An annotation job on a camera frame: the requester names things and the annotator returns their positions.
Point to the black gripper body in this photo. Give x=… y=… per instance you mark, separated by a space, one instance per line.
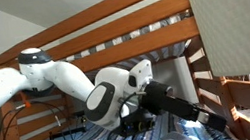
x=170 y=103

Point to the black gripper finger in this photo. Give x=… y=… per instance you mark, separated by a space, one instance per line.
x=204 y=117
x=217 y=122

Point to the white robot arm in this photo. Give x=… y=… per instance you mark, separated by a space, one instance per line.
x=59 y=80

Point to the grey striped mattress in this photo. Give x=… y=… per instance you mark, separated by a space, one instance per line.
x=158 y=25

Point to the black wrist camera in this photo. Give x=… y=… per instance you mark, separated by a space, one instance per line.
x=137 y=123

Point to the brown wooden bunk bed frame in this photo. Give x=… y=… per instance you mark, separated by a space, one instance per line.
x=128 y=49

